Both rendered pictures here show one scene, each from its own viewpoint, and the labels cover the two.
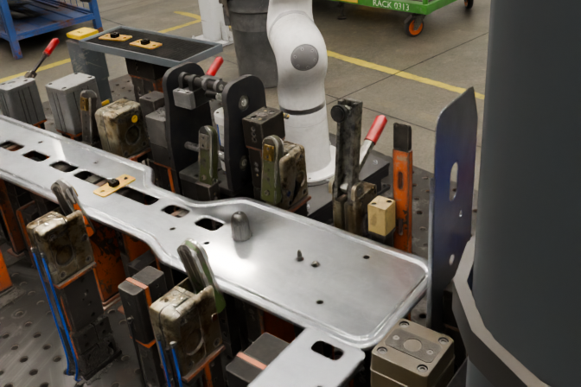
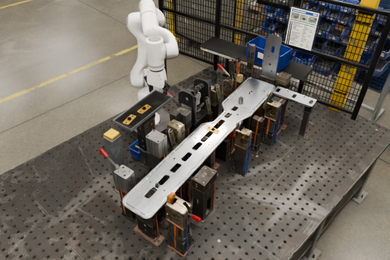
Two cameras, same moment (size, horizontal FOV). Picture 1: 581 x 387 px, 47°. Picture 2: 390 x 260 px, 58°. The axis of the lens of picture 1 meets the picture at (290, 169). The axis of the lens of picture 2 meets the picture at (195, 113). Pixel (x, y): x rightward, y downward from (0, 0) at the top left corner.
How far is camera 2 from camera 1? 252 cm
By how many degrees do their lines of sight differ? 76
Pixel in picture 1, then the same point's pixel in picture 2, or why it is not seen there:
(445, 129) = (278, 39)
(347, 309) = (266, 87)
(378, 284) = (257, 83)
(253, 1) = not seen: outside the picture
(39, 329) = (225, 188)
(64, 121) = (165, 149)
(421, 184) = not seen: hidden behind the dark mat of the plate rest
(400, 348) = (285, 75)
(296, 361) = (282, 93)
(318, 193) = (166, 118)
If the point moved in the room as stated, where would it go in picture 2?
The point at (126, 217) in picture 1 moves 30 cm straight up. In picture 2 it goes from (231, 123) to (235, 83)
